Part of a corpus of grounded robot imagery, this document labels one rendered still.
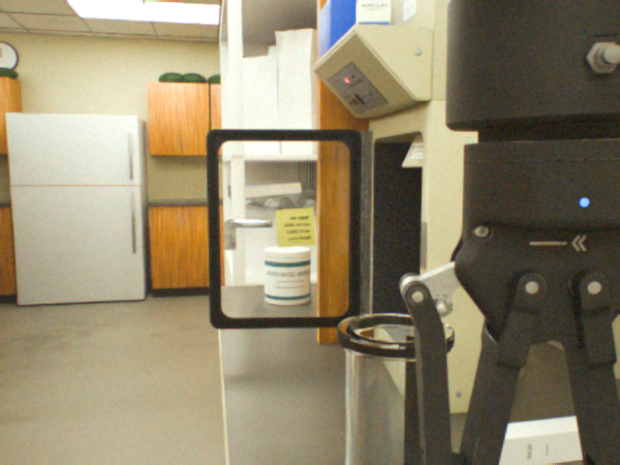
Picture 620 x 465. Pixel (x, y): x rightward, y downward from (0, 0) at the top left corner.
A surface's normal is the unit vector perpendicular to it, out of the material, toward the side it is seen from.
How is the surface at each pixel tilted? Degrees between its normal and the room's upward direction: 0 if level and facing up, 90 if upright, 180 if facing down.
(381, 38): 90
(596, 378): 91
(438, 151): 90
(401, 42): 90
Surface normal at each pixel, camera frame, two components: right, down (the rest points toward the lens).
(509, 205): -0.75, 0.10
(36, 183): 0.18, 0.12
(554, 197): -0.35, 0.13
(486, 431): -0.07, 0.14
